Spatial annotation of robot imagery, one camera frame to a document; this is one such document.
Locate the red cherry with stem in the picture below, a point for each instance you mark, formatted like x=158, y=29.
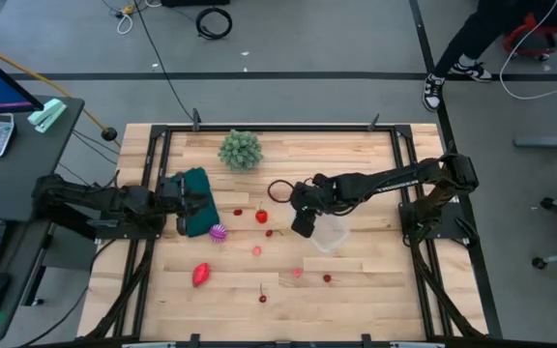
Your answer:
x=262, y=298
x=327, y=278
x=269, y=233

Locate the purple white striped ball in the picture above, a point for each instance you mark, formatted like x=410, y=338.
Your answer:
x=218, y=233

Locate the mint green stapler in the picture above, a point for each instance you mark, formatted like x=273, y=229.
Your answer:
x=46, y=115

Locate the red strawberry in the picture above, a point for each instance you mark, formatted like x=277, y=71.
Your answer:
x=261, y=216

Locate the small red cherry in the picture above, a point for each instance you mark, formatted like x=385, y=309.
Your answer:
x=238, y=212

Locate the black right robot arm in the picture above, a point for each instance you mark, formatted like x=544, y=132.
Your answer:
x=394, y=181

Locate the black floor box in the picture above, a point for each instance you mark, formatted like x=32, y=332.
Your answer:
x=196, y=2

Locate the small green potted plant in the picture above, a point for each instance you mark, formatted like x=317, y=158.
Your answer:
x=240, y=150

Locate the black metal table frame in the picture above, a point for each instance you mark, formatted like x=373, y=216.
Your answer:
x=283, y=128

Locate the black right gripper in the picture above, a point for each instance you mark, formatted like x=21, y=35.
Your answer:
x=310, y=195

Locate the clear plastic tupperware container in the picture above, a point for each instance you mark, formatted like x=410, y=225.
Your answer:
x=331, y=234

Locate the red pointed oval fruit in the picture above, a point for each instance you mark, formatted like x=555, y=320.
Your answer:
x=200, y=274

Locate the black round foot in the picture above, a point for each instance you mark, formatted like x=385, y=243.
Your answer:
x=109, y=134

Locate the red wheeled cart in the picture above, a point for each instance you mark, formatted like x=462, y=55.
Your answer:
x=508, y=44

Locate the pink raspberry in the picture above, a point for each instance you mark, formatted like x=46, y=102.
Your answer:
x=256, y=250
x=297, y=272

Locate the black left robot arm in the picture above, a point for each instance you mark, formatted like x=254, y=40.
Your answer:
x=114, y=200

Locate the person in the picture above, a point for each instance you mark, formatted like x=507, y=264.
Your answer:
x=472, y=34

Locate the dark grey desk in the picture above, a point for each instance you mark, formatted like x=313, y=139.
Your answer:
x=12, y=183

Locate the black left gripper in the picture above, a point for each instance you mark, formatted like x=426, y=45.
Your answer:
x=172, y=195

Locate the yellow plug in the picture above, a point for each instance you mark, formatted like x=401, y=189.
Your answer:
x=127, y=8

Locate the dark green folded cloth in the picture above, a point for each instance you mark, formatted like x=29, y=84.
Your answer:
x=201, y=179

